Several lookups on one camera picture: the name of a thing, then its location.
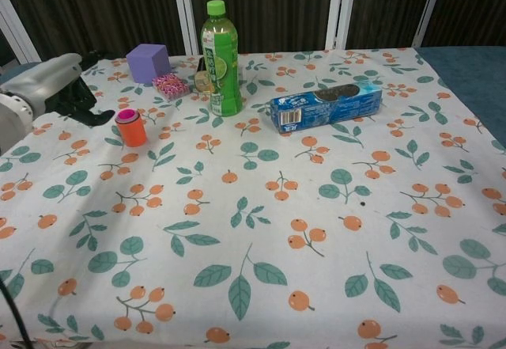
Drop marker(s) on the floral print tablecloth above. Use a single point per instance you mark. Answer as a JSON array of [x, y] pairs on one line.
[[257, 214]]

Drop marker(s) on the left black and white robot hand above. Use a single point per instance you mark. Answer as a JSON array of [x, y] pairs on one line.
[[43, 78]]

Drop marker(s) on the dark folding screen panel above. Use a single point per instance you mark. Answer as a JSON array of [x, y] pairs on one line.
[[99, 8], [269, 8], [474, 8], [387, 8]]

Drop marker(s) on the gold round tin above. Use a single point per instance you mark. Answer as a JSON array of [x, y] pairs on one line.
[[203, 81]]

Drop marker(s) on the orange plastic cup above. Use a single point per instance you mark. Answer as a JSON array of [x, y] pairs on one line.
[[132, 135]]

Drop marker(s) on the green tea bottle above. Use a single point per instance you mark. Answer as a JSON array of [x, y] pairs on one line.
[[222, 76]]

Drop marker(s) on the pink patterned small box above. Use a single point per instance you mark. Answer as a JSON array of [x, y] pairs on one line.
[[171, 85]]

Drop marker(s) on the blue cookie box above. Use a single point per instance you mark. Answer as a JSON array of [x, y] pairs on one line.
[[336, 107]]

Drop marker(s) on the purple foam cube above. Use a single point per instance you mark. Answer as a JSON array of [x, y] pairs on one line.
[[148, 64]]

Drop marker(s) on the pink plastic cup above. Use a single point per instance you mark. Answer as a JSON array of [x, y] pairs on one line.
[[126, 115]]

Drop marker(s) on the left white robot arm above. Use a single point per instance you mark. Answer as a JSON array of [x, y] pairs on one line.
[[12, 121]]

